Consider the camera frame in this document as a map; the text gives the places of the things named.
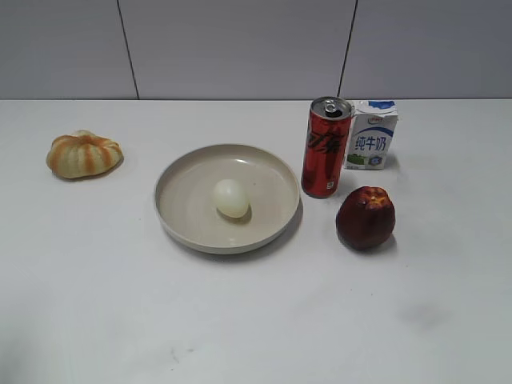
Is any white egg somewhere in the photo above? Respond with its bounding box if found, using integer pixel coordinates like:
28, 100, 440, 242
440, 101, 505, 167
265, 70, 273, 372
212, 179, 250, 218

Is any beige round plate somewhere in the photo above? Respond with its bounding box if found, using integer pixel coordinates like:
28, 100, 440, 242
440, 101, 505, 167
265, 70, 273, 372
154, 144, 301, 255

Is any red cola can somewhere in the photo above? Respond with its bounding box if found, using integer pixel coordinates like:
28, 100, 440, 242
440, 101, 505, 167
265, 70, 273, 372
302, 97, 353, 198

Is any dark red apple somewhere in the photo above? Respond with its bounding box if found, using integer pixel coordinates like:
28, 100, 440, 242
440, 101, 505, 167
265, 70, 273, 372
336, 186, 396, 250

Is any white blue milk carton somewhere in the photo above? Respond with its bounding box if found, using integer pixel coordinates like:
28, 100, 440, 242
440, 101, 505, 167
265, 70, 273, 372
344, 100, 398, 170

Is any striped bread bun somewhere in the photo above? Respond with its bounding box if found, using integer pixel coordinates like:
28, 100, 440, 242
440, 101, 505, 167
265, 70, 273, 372
46, 130, 123, 179

